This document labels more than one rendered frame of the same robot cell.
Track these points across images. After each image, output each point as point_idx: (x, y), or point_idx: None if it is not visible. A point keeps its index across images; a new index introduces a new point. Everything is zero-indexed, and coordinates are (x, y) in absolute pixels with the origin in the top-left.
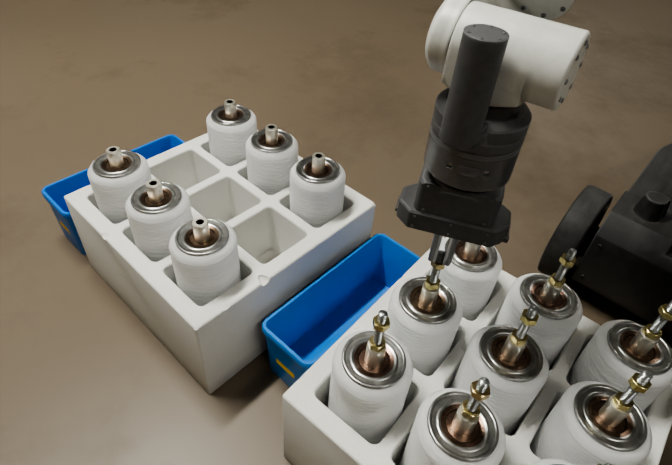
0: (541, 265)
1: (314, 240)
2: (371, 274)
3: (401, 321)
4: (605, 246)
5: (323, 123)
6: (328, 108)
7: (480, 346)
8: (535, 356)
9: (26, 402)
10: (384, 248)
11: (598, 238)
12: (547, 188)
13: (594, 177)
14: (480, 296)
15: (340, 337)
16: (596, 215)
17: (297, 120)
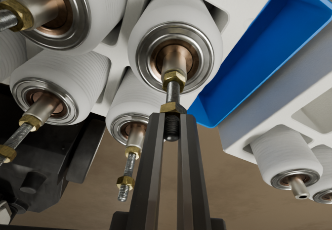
0: (103, 126)
1: (284, 112)
2: (208, 98)
3: (207, 18)
4: (59, 148)
5: (243, 181)
6: (240, 188)
7: (84, 0)
8: None
9: None
10: (206, 117)
11: (63, 153)
12: (116, 165)
13: (96, 173)
14: (121, 90)
15: None
16: (68, 167)
17: (260, 180)
